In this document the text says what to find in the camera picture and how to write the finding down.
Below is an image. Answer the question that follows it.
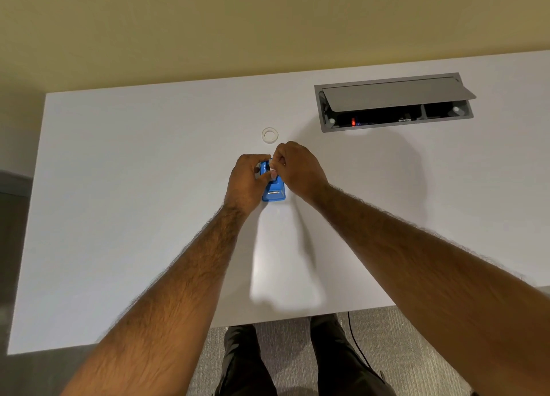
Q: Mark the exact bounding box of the person's left forearm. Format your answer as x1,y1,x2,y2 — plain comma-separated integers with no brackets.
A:
60,204,251,396

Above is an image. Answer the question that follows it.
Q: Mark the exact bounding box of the person's leg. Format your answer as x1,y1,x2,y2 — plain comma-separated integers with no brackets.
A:
310,314,397,396
214,324,278,396

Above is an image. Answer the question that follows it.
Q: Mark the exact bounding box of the person's right hand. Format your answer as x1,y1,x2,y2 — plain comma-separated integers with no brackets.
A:
269,141,331,203

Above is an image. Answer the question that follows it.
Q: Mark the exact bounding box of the grey cable box lid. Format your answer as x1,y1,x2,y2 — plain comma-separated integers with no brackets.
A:
322,77,477,113

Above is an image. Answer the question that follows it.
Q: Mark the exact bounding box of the grey desk cable box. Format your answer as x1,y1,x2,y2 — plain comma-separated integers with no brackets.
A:
314,72,477,133

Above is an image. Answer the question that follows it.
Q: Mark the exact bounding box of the blue tape dispenser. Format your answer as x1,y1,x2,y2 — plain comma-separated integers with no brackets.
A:
259,160,286,202

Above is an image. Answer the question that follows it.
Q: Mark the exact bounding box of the person's right forearm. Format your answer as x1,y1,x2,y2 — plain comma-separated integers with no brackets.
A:
310,184,550,396

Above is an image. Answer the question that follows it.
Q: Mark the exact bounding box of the person's left hand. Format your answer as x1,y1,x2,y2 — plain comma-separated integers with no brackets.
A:
223,154,278,216

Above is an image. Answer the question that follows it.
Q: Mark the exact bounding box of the person's left leg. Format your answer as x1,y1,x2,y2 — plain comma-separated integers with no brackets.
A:
214,324,278,396

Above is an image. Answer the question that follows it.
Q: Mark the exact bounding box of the black cable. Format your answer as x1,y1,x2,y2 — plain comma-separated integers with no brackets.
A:
346,311,385,379

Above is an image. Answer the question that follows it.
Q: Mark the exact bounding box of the person's right leg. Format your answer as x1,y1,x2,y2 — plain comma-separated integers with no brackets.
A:
310,314,397,396

